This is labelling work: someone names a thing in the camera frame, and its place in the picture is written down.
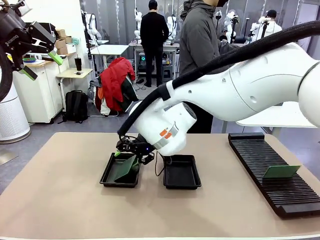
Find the white table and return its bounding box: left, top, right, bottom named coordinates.
left=235, top=101, right=317, bottom=136

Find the person in black clothes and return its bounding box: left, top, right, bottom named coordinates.
left=139, top=0, right=170, bottom=88

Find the workbench with computer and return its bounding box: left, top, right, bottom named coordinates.
left=128, top=41, right=181, bottom=85

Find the green perforated circuit board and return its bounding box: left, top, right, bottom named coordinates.
left=113, top=156, right=138, bottom=183
left=262, top=164, right=302, bottom=179

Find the black tumbler cup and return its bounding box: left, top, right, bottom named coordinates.
left=74, top=55, right=84, bottom=72

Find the black ESD tray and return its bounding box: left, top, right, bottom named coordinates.
left=99, top=152, right=142, bottom=189
left=162, top=154, right=202, bottom=190

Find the red jacket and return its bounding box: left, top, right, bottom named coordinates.
left=99, top=56, right=136, bottom=113

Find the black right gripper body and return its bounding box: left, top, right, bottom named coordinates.
left=129, top=134, right=155, bottom=157

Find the chair with metal frame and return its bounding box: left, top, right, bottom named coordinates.
left=88, top=79, right=120, bottom=118

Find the black backpack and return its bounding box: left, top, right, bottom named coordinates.
left=57, top=89, right=90, bottom=125

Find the black slotted board rack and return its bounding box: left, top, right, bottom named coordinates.
left=227, top=132, right=320, bottom=220

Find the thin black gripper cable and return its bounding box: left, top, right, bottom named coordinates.
left=154, top=149, right=173, bottom=177

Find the dark green garment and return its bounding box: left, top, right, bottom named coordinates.
left=119, top=74, right=140, bottom=113

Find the person in white with cap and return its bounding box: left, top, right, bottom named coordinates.
left=257, top=9, right=284, bottom=41

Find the black braided arm hose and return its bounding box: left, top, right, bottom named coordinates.
left=0, top=46, right=14, bottom=103
left=116, top=19, right=320, bottom=138

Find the small wooden side table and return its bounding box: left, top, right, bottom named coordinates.
left=55, top=67, right=94, bottom=112

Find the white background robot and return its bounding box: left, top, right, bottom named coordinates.
left=80, top=9, right=103, bottom=42
left=133, top=7, right=144, bottom=40
left=223, top=9, right=241, bottom=44
left=166, top=14, right=178, bottom=41

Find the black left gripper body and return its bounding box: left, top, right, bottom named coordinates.
left=0, top=9, right=32, bottom=57

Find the black braided right arm hose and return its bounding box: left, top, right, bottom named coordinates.
left=116, top=19, right=320, bottom=138

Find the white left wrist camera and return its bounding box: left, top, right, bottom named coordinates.
left=14, top=0, right=33, bottom=16

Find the white cylindrical air purifier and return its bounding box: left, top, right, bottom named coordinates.
left=0, top=82, right=32, bottom=145

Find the white desk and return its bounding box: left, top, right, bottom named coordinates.
left=89, top=44, right=130, bottom=76

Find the small grey stool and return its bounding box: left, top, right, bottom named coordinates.
left=161, top=64, right=174, bottom=84

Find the black braided left arm hose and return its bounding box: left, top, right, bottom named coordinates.
left=0, top=46, right=14, bottom=103

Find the person in grey jacket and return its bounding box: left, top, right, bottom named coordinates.
left=178, top=0, right=241, bottom=135

